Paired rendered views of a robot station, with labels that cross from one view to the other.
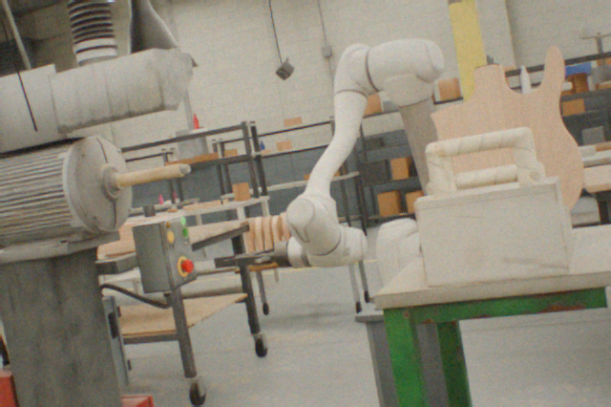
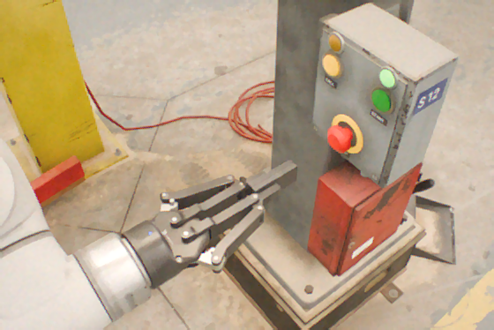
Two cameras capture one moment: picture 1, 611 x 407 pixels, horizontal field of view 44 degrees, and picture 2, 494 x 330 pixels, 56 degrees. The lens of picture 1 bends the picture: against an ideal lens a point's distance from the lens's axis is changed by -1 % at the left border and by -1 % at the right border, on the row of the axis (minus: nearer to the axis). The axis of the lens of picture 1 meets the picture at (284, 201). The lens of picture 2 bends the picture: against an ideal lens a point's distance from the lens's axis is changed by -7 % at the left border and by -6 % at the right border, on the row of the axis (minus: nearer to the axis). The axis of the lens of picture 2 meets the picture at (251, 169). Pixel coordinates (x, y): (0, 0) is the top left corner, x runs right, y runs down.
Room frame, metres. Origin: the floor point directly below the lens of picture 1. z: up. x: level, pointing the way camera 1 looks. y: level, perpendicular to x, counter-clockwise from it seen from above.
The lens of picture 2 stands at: (2.38, -0.17, 1.46)
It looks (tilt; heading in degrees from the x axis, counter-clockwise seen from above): 49 degrees down; 121
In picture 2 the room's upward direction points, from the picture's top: straight up
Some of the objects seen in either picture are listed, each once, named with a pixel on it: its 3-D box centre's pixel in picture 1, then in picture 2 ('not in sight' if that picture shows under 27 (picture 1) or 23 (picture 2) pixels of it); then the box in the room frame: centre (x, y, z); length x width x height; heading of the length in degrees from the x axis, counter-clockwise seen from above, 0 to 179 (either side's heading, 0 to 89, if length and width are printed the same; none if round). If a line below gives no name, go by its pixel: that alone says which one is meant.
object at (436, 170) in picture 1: (437, 174); not in sight; (1.52, -0.31, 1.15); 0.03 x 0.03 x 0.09
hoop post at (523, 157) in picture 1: (524, 160); not in sight; (1.45, -0.46, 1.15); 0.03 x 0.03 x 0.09
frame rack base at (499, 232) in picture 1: (494, 231); not in sight; (1.53, -0.40, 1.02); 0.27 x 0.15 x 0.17; 68
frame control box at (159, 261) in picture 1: (142, 267); (390, 85); (2.25, 0.45, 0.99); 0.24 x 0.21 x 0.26; 69
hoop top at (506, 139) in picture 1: (475, 143); not in sight; (1.49, -0.38, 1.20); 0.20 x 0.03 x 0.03; 67
